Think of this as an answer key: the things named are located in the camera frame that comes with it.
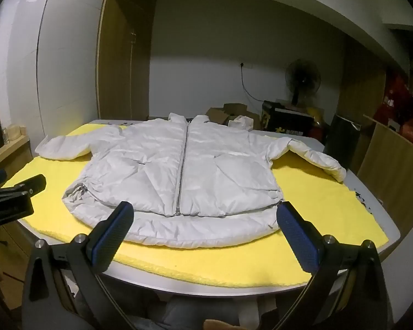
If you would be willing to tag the wooden cabinet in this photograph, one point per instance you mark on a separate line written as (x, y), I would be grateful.
(361, 86)

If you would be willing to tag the white tissue pack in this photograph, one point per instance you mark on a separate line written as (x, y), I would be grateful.
(241, 122)

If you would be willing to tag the wooden side counter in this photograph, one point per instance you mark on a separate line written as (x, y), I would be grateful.
(10, 154)

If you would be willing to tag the black box with yellow print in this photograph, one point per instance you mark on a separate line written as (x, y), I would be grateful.
(282, 120)

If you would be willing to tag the brown wooden door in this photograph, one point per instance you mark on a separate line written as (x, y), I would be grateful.
(120, 75)

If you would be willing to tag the pile of red packages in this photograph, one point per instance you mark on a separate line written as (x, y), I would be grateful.
(402, 103)

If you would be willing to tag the wooden panel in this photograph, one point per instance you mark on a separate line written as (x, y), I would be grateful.
(392, 165)

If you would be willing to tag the yellow round object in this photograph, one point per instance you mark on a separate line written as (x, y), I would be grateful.
(316, 114)

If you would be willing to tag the yellow blanket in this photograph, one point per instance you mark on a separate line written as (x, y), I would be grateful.
(330, 213)

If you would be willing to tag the cardboard box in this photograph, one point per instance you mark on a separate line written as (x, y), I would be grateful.
(215, 114)
(234, 107)
(254, 118)

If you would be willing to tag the white puffer jacket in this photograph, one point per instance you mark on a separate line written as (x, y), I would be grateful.
(210, 165)

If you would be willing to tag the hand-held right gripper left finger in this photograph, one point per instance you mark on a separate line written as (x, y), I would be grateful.
(112, 233)

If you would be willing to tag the black standing fan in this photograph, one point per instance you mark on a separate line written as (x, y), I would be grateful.
(303, 75)

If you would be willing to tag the black cylindrical bin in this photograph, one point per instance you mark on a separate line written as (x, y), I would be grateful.
(340, 144)

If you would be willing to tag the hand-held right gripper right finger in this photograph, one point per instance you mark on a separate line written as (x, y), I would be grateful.
(297, 235)

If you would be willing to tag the clear jars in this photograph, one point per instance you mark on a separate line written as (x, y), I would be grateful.
(13, 133)

